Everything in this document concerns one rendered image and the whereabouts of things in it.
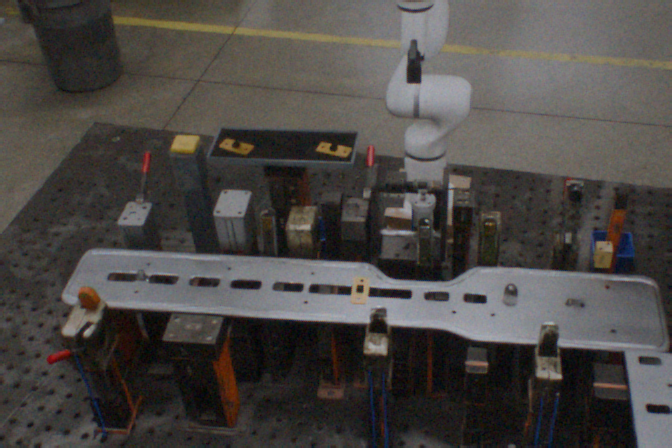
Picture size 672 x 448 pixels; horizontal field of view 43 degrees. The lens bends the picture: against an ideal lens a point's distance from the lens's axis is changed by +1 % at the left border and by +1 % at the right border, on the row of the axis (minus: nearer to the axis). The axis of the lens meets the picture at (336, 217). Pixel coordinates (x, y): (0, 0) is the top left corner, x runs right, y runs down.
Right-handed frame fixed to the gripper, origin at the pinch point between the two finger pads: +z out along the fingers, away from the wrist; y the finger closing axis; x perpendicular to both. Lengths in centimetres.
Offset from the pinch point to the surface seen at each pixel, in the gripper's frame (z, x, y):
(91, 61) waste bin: 127, -186, -207
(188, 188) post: 41, -60, -5
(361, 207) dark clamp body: 37.1, -13.0, 4.2
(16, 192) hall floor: 145, -195, -119
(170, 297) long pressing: 45, -55, 31
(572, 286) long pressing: 45, 37, 20
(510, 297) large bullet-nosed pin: 42, 23, 27
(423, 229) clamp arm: 36.2, 2.7, 12.2
